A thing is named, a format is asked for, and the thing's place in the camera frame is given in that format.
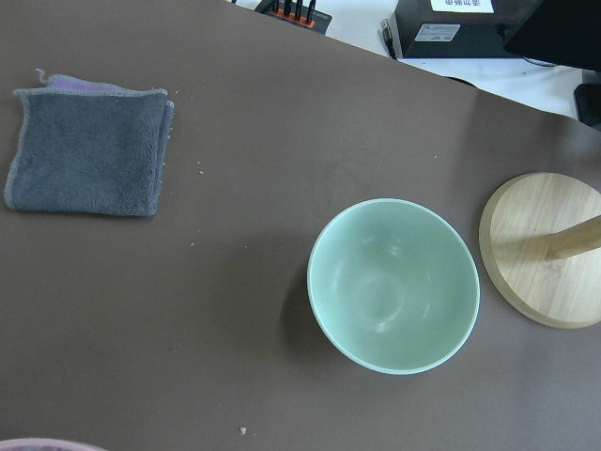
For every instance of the black orange power strip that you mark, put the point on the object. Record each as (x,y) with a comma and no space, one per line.
(302,14)

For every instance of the black power supply box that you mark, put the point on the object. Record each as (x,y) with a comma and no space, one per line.
(454,29)

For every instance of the wooden cup tree stand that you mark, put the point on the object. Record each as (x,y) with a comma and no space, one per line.
(540,242)

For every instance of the grey folded cloth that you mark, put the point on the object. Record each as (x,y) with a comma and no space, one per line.
(89,147)

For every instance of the mint green bowl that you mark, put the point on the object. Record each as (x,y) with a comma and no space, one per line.
(393,286)

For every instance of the pink bowl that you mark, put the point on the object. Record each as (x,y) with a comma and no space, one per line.
(45,444)

